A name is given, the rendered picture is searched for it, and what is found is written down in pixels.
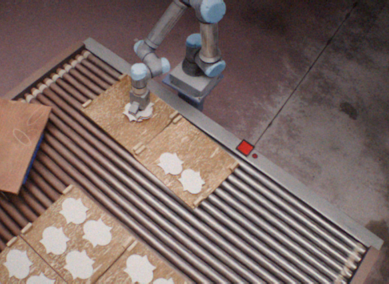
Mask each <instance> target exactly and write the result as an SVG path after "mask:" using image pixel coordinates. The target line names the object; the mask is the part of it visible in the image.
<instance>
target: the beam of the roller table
mask: <svg viewBox="0 0 389 284"><path fill-rule="evenodd" d="M83 42H84V43H85V45H86V47H85V48H86V51H88V52H90V53H91V54H92V55H93V56H95V57H96V58H98V59H99V60H100V61H102V62H103V63H105V64H106V65H108V66H109V67H111V68H112V69H113V70H114V71H116V72H118V73H120V74H121V75H123V74H124V73H127V74H128V75H129V76H131V75H130V74H131V66H133V65H131V64H129V63H128V62H127V61H125V60H124V59H122V58H121V57H119V56H118V55H116V54H115V53H114V52H112V51H110V50H109V49H108V48H106V47H105V46H103V45H102V44H99V43H98V42H96V41H95V40H94V39H92V38H90V37H89V38H87V39H86V40H85V41H83ZM147 89H149V91H151V92H152V93H153V94H154V95H156V96H157V97H159V98H160V99H161V100H162V101H164V102H165V103H167V104H168V105H169V106H170V107H172V108H174V109H175V111H177V112H178V113H179V114H180V115H181V116H182V117H183V118H185V119H186V121H187V122H189V123H191V124H192V125H193V126H195V127H197V128H198V130H200V131H202V132H203V133H205V134H206V135H208V136H210V138H211V139H213V140H214V141H215V142H218V143H219V144H220V145H222V146H223V147H224V148H225V149H227V150H228V151H230V152H232V153H233V154H234V155H237V157H239V158H240V159H241V160H242V161H244V162H245V163H247V164H249V165H251V167H252V168H254V169H255V170H256V171H258V172H260V173H261V174H263V175H264V176H266V177H267V178H268V179H269V180H270V181H272V182H273V183H275V184H276V185H278V186H280V187H281V188H282V189H284V190H285V191H287V192H288V193H289V194H291V195H292V196H294V197H295V198H297V199H298V200H299V201H301V202H302V203H303V204H304V205H305V206H307V207H309V208H310V209H312V210H314V211H315V212H316V213H318V214H319V215H320V216H321V217H323V218H325V220H327V221H329V222H330V223H331V224H333V226H335V227H336V228H338V229H340V230H341V231H342V232H344V233H345V234H347V235H348V236H349V237H350V238H353V239H354V240H355V241H356V242H359V243H360V244H361V245H362V246H363V247H365V248H366V249H367V248H368V247H370V246H374V247H375V248H376V249H377V250H378V251H379V250H380V248H381V246H382V244H383V243H384V241H383V240H382V239H381V238H379V237H378V236H376V235H375V234H373V233H372V232H371V231H370V230H369V229H366V228H365V227H364V226H362V225H361V224H359V222H357V221H356V220H353V219H352V218H351V217H350V216H348V215H347V214H345V213H344V212H343V211H342V210H340V209H339V208H337V207H336V206H334V205H333V204H332V203H331V202H329V201H328V200H326V199H324V198H323V197H321V196H319V194H317V193H316V192H315V191H313V190H312V189H311V188H309V187H308V186H307V185H305V184H304V183H302V182H301V181H299V180H298V179H296V178H295V177H293V176H291V175H290V174H289V173H287V172H286V171H284V170H283V169H282V168H281V167H279V166H278V165H276V164H275V163H274V162H272V161H270V160H269V159H267V158H266V157H265V156H264V155H262V154H261V153H259V152H258V151H256V150H255V149H254V150H253V151H252V152H251V153H250V154H249V155H248V158H245V157H244V155H242V154H241V153H239V152H238V151H236V150H235V148H236V147H237V146H238V145H239V143H240V142H241V141H242V140H240V139H238V137H236V136H235V135H233V134H232V133H230V132H229V131H227V130H226V129H225V128H223V127H222V126H221V125H219V124H217V123H216V122H214V121H212V119H210V118H209V117H207V116H205V115H204V114H203V113H201V112H200V111H198V110H197V109H196V108H195V107H193V106H191V105H189V104H188V103H186V102H185V101H184V100H183V99H182V98H179V97H178V96H177V95H175V94H174V93H172V92H170V91H168V90H167V89H166V88H165V87H164V86H163V85H161V84H159V83H157V82H156V81H154V80H153V79H151V80H149V81H147ZM253 153H256V154H257V155H258V158H257V159H253V158H252V154H253Z"/></svg>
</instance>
